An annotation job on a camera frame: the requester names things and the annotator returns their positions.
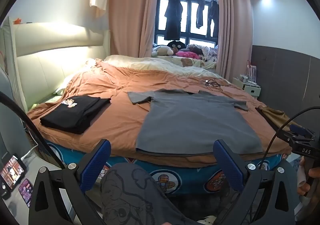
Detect mustard cloth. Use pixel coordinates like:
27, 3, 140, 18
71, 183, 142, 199
255, 105, 300, 130

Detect pink curtain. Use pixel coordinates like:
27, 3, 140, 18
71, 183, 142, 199
216, 0, 254, 83
109, 0, 160, 59

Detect cream blanket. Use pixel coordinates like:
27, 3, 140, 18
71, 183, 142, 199
104, 55, 225, 83

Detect light green bed sheet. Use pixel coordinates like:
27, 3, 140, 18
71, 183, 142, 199
27, 93, 63, 110

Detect orange blanket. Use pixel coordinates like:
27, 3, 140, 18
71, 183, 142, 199
26, 58, 293, 168

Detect grey t-shirt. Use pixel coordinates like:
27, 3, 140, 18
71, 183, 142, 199
127, 88, 263, 158

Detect cream padded headboard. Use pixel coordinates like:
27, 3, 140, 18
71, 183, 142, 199
10, 22, 110, 110

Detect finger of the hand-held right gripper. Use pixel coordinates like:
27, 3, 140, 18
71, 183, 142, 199
276, 124, 312, 142

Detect tangled black cable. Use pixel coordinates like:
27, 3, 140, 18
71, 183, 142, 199
200, 78, 232, 90

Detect person's right hand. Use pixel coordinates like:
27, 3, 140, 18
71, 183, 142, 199
297, 159, 320, 196

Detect white charging cable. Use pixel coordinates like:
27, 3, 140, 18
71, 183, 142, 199
21, 144, 38, 160

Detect white plush dog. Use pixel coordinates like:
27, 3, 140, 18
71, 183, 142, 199
152, 45, 175, 57

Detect black folded t-shirt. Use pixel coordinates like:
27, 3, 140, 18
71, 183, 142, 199
40, 96, 112, 135

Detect long dark hanging coat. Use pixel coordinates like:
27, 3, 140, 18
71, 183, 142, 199
164, 0, 183, 40

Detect red white striped rack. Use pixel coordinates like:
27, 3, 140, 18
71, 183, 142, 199
246, 60, 258, 85

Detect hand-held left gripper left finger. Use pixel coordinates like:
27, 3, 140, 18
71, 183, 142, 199
28, 139, 112, 225

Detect white nightstand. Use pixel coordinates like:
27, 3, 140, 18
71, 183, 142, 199
232, 77, 261, 96

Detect dark hanging garment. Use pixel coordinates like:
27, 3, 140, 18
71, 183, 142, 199
196, 0, 207, 29
208, 0, 220, 38

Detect pile of patterned clothes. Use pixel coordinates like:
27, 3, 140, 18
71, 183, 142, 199
186, 43, 218, 61

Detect hanging dark clothes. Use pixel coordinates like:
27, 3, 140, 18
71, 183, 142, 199
155, 0, 219, 48

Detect black plush toy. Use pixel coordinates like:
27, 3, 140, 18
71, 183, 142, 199
167, 40, 186, 50

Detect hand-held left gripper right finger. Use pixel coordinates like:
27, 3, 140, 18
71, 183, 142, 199
213, 139, 299, 225

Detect white pillow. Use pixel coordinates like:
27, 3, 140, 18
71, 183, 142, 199
52, 75, 75, 96

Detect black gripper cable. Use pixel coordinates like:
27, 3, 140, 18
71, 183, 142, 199
259, 106, 320, 169
0, 91, 65, 169

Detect smartphone with lit screen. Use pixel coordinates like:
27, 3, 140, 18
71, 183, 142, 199
0, 154, 27, 192
18, 179, 33, 208

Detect pink plush toy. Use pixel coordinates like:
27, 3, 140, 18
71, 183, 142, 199
176, 50, 200, 59

